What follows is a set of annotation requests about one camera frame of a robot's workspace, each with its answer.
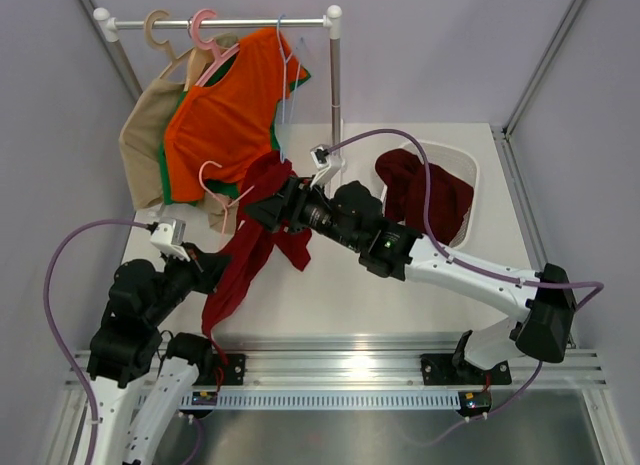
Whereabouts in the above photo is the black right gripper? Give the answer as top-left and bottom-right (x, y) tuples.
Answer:
(244, 176), (363, 253)

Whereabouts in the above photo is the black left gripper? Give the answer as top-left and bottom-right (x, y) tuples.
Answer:
(144, 241), (232, 326)

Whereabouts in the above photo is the dark red t shirt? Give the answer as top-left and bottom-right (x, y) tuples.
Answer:
(201, 150), (312, 339)

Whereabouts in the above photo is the pink plastic hanger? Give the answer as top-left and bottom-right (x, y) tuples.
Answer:
(198, 160), (254, 235)
(189, 9), (240, 87)

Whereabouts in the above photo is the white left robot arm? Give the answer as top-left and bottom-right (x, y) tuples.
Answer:
(74, 244), (234, 464)

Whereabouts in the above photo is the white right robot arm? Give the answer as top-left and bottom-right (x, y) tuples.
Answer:
(243, 177), (577, 385)

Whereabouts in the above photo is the green t shirt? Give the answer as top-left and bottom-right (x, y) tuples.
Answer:
(157, 66), (312, 205)

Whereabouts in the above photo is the orange t shirt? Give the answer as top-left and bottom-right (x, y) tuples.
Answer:
(163, 28), (297, 204)

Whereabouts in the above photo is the dark red shirt in basket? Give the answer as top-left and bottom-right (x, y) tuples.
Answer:
(375, 149), (474, 245)

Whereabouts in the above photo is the beige t shirt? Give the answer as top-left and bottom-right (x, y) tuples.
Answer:
(118, 31), (242, 234)

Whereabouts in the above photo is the beige wooden hanger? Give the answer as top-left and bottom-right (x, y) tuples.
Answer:
(144, 9), (194, 81)

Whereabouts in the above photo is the white metal clothes rack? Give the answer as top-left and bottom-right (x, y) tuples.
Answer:
(93, 5), (343, 145)

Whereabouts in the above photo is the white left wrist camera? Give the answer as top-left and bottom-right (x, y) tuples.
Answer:
(149, 217), (190, 262)

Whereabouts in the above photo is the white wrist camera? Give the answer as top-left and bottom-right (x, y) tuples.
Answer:
(310, 145), (346, 187)
(149, 217), (190, 262)

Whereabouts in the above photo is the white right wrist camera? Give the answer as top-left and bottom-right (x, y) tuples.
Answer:
(310, 145), (346, 187)

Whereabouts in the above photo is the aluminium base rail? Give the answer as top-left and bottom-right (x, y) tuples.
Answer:
(63, 332), (609, 389)

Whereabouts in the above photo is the white slotted cable duct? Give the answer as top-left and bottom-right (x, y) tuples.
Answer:
(134, 389), (474, 410)

